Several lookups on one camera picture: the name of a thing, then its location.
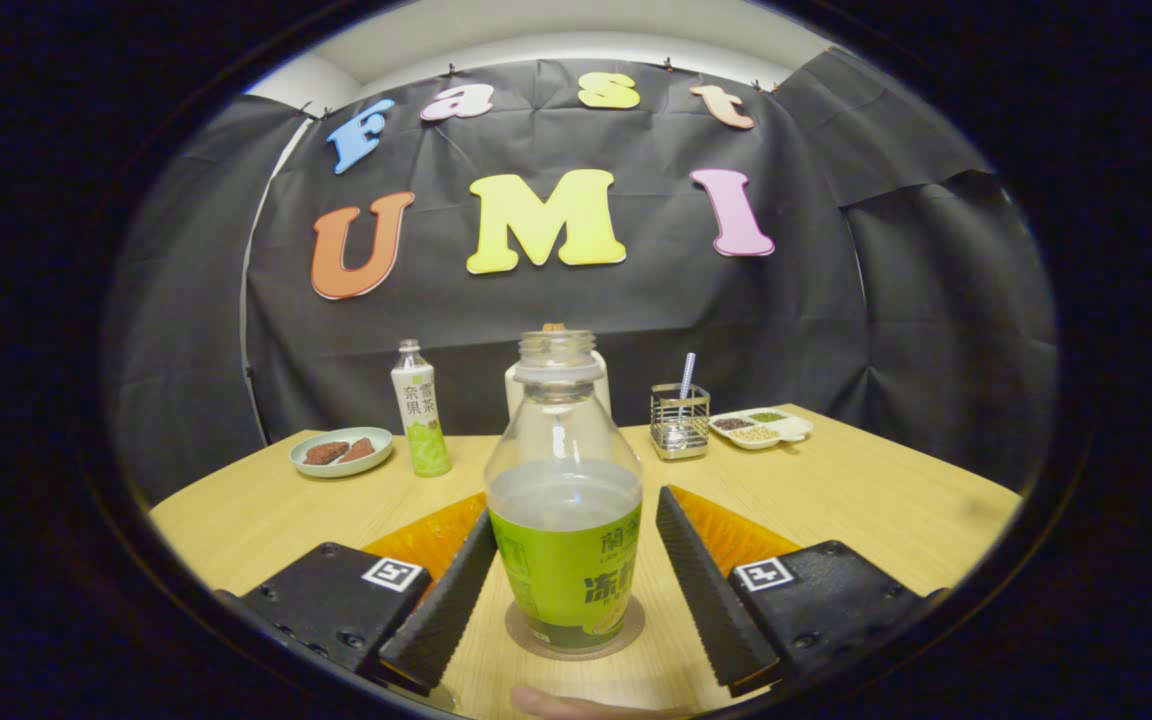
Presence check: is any metal spoon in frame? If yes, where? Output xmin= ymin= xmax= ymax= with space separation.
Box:
xmin=666 ymin=352 xmax=697 ymax=448

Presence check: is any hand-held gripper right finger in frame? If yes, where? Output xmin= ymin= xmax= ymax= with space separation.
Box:
xmin=656 ymin=485 xmax=942 ymax=698

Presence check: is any slim green drink bottle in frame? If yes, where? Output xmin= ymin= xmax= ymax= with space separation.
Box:
xmin=391 ymin=339 xmax=453 ymax=478

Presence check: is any metal wire utensil holder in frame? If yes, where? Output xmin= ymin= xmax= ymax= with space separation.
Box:
xmin=650 ymin=384 xmax=712 ymax=461

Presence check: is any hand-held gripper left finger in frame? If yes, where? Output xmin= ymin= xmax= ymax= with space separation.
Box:
xmin=216 ymin=492 xmax=499 ymax=698

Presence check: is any white divided dish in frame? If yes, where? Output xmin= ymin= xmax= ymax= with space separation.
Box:
xmin=709 ymin=406 xmax=814 ymax=451

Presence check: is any pale green plate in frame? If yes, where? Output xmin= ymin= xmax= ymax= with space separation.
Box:
xmin=289 ymin=427 xmax=395 ymax=479

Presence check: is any green label juice bottle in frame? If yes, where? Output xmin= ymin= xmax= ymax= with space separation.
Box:
xmin=484 ymin=330 xmax=645 ymax=651

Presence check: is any white toaster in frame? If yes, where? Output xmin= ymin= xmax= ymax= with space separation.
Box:
xmin=505 ymin=350 xmax=612 ymax=421

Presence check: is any round brown coaster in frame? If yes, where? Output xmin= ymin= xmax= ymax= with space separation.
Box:
xmin=504 ymin=595 xmax=647 ymax=661

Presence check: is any wooden table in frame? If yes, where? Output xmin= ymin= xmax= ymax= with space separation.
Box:
xmin=149 ymin=404 xmax=1024 ymax=720

